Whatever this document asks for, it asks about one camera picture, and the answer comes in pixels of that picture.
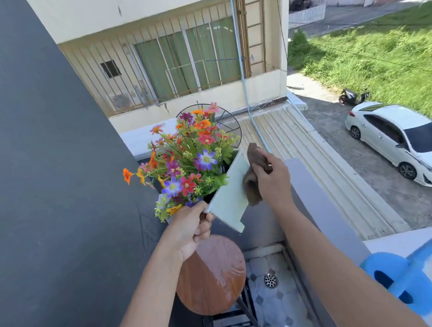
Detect white rectangular planter box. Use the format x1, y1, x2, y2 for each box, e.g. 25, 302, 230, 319
156, 149, 255, 238

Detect beige window grille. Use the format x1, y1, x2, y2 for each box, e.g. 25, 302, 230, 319
58, 0, 254, 120

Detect white car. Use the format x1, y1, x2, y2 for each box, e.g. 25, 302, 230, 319
344, 98, 432, 193

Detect black round wire frame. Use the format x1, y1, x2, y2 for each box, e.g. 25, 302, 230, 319
175, 101, 243, 154

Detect black car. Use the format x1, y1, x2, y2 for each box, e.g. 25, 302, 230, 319
288, 0, 313, 12

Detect light blue pipe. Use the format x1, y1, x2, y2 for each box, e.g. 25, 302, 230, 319
228, 0, 272, 156

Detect outdoor air conditioner unit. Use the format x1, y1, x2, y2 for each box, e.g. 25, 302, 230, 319
108, 92, 133, 112

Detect window with green curtains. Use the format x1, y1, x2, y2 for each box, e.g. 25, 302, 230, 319
131, 16, 244, 104

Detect person's right forearm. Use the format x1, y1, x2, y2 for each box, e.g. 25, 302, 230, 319
272, 190, 432, 327

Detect black scooter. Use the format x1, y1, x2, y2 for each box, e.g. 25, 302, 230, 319
338, 85, 372, 107

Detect person's left forearm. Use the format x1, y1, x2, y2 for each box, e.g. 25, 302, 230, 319
106, 229, 197, 327

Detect person's right hand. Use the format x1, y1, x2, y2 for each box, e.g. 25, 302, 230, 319
251, 147, 295, 211

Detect colourful artificial flowers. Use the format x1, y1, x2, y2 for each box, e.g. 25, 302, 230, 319
119, 101, 245, 225

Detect blue plastic watering can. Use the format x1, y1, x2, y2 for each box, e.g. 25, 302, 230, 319
358, 223, 432, 320

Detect person's left hand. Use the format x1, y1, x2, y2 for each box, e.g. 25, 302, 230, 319
166, 201, 217, 263

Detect brown metal grille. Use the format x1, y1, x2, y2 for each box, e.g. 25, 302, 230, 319
235, 0, 268, 79

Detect brown cleaning cloth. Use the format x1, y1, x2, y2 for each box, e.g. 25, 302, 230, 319
241, 142, 276, 207

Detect beige corrugated roof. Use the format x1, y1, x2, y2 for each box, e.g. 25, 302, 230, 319
218, 93, 412, 249

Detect white picket fence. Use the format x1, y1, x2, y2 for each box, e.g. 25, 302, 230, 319
288, 4, 328, 25

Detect round wooden stool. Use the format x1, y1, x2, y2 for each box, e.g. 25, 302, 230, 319
173, 232, 260, 327

